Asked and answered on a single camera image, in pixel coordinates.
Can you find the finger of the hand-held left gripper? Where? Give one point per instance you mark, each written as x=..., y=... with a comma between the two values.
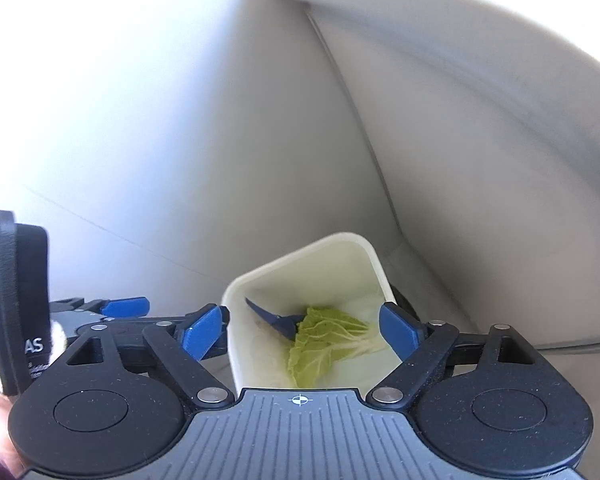
x=125, y=306

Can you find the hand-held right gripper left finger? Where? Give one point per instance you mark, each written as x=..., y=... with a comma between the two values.
x=204, y=331

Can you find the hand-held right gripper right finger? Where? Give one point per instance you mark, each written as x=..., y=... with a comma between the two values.
x=397, y=331

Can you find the white plastic bin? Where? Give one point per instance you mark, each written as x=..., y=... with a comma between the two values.
x=250, y=320

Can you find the napa cabbage leaf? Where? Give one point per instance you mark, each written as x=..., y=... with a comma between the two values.
x=317, y=340

